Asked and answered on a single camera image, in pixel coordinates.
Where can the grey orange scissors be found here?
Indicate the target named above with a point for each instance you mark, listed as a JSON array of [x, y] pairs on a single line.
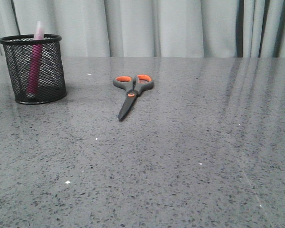
[[133, 87]]

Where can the pink pen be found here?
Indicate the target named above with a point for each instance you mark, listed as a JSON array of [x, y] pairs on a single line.
[[32, 88]]

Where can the black mesh pen bin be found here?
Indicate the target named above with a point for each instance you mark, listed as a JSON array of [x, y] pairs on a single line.
[[51, 82]]

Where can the grey curtain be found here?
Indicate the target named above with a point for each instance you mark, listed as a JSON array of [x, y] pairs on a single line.
[[153, 28]]

